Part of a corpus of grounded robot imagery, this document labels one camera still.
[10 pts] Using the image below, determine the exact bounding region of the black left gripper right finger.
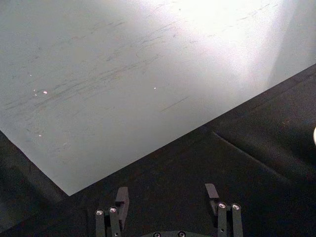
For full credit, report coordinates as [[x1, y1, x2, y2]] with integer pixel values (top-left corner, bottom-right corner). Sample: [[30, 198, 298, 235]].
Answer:
[[204, 183, 244, 237]]

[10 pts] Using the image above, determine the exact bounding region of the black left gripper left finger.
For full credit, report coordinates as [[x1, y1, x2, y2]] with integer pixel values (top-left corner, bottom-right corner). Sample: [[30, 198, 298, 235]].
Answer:
[[95, 187, 130, 237]]

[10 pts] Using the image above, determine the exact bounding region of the black table cloth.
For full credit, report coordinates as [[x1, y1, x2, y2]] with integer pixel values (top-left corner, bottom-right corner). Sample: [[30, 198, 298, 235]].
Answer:
[[0, 63, 316, 237]]

